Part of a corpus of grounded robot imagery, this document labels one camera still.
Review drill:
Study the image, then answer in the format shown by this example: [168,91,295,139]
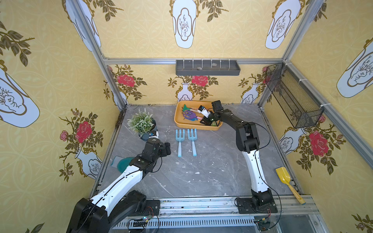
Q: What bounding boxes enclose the orange plastic storage box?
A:
[174,101,223,131]

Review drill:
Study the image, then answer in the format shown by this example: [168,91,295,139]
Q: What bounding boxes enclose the green rake wooden handle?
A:
[182,105,199,113]

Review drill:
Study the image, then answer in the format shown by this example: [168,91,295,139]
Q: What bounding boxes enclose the grey wall shelf tray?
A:
[175,59,241,76]

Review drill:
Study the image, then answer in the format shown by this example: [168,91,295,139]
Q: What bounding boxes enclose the black wire mesh basket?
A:
[264,63,324,128]

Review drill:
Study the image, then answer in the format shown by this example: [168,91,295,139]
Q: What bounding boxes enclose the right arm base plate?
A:
[234,197,278,215]

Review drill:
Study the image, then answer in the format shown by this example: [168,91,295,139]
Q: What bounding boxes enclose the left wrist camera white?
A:
[149,131,159,139]

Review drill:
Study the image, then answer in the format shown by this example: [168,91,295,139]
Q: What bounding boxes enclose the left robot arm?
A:
[67,137,172,233]

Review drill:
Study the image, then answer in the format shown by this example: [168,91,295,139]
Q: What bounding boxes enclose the artificial green white plant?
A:
[127,108,152,134]

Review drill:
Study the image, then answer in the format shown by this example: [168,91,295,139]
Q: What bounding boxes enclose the teal garden glove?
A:
[111,156,134,173]

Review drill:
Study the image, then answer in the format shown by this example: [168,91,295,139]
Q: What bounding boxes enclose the purple rake pink handle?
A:
[183,112,203,121]

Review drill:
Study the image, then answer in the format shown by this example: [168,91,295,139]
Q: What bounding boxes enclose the light blue hand rake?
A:
[187,129,198,156]
[175,129,185,157]

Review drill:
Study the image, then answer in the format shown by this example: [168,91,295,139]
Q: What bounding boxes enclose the aluminium front rail frame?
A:
[108,195,328,233]

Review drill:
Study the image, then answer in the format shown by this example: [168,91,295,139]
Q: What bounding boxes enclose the yellow scoop wooden handle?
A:
[275,167,306,205]

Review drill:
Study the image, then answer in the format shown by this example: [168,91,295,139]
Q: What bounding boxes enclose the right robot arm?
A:
[198,107,274,209]

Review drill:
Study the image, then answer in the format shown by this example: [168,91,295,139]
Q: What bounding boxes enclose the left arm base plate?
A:
[129,200,160,216]

